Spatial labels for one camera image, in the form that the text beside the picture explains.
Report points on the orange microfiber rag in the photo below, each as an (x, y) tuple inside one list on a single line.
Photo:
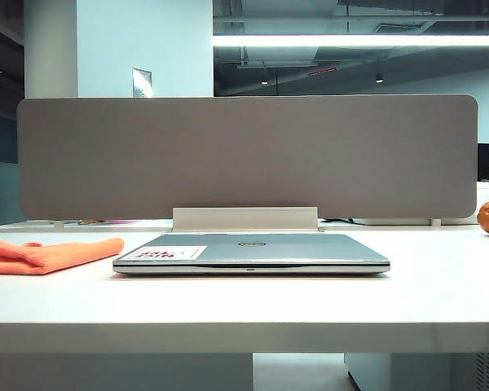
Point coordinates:
[(49, 256)]

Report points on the silver closed laptop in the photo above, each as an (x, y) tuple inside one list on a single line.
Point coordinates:
[(269, 252)]

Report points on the grey fabric desk divider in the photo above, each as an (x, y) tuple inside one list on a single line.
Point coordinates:
[(244, 159)]

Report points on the white red-lettered sticker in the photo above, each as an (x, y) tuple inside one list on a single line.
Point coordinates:
[(167, 253)]

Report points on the long ceiling light strip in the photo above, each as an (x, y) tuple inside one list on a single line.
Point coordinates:
[(358, 40)]

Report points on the white wall poster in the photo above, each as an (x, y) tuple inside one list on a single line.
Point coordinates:
[(142, 82)]

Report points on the white divider mounting bracket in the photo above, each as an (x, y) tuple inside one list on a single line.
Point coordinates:
[(58, 223), (435, 222)]

